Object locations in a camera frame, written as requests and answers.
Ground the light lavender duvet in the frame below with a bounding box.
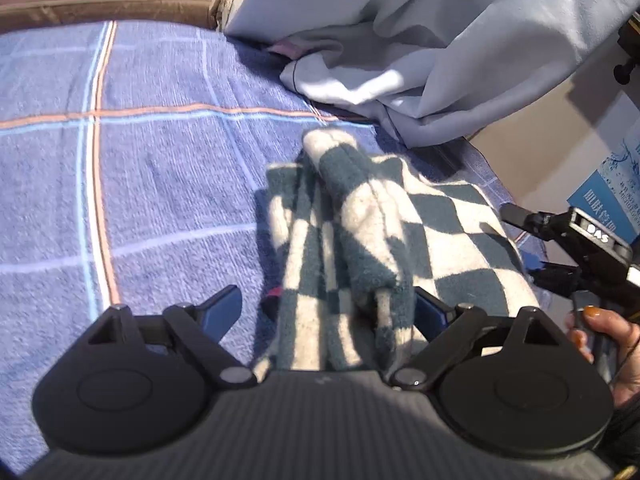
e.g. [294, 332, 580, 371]
[224, 0, 639, 148]

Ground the person right hand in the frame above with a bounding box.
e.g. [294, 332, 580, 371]
[582, 306, 640, 408]

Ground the blue printed box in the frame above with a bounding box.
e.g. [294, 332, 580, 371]
[567, 122, 640, 244]

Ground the checkered green cream sweater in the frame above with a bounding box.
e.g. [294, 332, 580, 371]
[254, 128, 537, 377]

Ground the blue plaid bed sheet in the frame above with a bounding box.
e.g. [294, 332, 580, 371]
[1, 22, 540, 479]

